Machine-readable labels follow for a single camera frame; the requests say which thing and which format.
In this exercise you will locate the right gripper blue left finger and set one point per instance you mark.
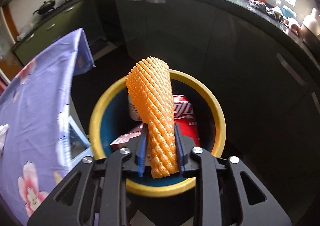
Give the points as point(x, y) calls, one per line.
point(141, 151)

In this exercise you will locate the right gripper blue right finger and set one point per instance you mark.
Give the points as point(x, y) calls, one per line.
point(179, 150)

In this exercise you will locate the pink purple cardboard box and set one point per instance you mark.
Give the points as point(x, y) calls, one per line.
point(122, 140)

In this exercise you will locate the red crushed cola can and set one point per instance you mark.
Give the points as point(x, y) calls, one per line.
point(185, 118)

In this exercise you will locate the red white drink carton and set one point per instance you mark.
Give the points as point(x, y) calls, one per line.
point(133, 112)

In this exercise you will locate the orange foam fruit net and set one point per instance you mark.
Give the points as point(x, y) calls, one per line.
point(149, 85)

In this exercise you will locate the green lower kitchen cabinets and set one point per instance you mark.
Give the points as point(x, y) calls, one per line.
point(265, 78)

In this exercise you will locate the purple floral tablecloth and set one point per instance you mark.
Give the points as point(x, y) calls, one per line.
point(37, 149)

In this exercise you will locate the crumpled white tissue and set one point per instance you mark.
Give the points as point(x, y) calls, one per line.
point(3, 134)

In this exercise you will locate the gas stove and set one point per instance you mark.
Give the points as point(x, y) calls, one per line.
point(58, 8)

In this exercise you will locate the black wok with lid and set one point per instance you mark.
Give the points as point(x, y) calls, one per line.
point(46, 7)

